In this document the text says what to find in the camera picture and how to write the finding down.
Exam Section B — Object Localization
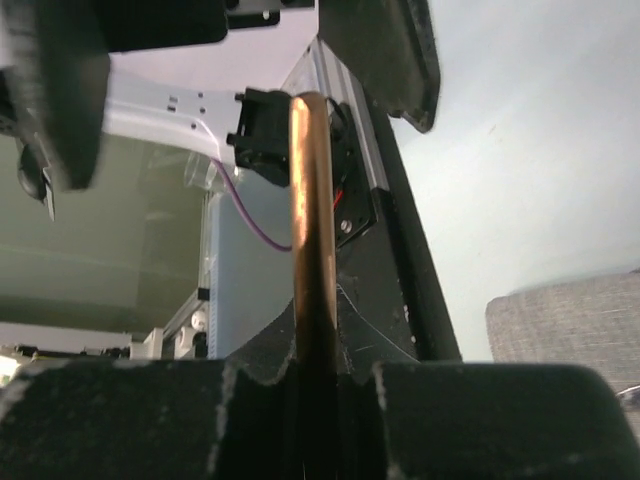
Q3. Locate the brown wooden spoon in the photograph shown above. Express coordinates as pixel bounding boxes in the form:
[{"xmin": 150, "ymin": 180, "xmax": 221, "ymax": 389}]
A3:
[{"xmin": 289, "ymin": 92, "xmax": 339, "ymax": 479}]

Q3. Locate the grey cloth napkin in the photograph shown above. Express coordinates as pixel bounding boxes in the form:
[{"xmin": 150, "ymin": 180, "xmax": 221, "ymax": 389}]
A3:
[{"xmin": 485, "ymin": 270, "xmax": 639, "ymax": 392}]

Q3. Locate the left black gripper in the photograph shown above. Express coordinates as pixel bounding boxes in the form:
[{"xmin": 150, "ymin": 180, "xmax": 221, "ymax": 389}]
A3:
[{"xmin": 1, "ymin": 1, "xmax": 315, "ymax": 190}]

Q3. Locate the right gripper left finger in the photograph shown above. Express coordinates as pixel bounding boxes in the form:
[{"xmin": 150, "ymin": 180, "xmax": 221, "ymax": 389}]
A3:
[{"xmin": 0, "ymin": 294, "xmax": 306, "ymax": 480}]

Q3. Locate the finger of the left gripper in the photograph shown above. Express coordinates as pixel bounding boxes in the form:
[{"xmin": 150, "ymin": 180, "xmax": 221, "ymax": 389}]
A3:
[{"xmin": 318, "ymin": 0, "xmax": 441, "ymax": 133}]

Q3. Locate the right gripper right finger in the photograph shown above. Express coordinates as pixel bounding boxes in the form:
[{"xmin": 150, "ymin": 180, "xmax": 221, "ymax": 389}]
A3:
[{"xmin": 332, "ymin": 287, "xmax": 640, "ymax": 480}]

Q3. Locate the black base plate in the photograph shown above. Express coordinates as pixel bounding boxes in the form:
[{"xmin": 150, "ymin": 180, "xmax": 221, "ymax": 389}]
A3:
[{"xmin": 338, "ymin": 110, "xmax": 462, "ymax": 362}]

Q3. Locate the white slotted cable duct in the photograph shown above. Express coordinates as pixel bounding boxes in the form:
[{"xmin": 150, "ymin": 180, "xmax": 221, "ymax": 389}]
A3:
[{"xmin": 199, "ymin": 193, "xmax": 222, "ymax": 359}]

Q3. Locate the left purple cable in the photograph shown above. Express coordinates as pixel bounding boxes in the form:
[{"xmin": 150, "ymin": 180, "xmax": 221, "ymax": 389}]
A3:
[{"xmin": 212, "ymin": 159, "xmax": 296, "ymax": 252}]

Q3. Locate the aluminium cross rail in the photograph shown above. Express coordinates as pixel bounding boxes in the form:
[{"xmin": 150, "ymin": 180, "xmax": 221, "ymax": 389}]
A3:
[{"xmin": 282, "ymin": 37, "xmax": 394, "ymax": 194}]

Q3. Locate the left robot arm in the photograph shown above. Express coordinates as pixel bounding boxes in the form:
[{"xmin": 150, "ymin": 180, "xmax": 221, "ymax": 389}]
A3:
[{"xmin": 1, "ymin": 1, "xmax": 440, "ymax": 199}]

